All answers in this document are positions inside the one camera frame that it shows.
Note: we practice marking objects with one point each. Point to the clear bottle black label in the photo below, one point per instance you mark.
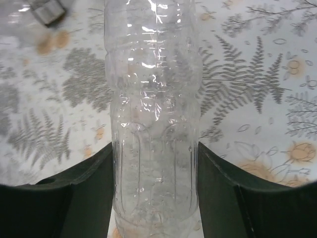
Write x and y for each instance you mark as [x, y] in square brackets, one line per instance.
[29, 20]

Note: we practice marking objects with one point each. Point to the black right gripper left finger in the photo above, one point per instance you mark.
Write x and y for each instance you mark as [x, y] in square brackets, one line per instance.
[75, 203]

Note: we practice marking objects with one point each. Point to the clear plastic bottle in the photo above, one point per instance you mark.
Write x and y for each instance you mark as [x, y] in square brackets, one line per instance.
[154, 68]

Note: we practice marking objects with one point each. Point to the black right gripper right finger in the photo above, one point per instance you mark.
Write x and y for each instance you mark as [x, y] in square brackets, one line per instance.
[236, 204]

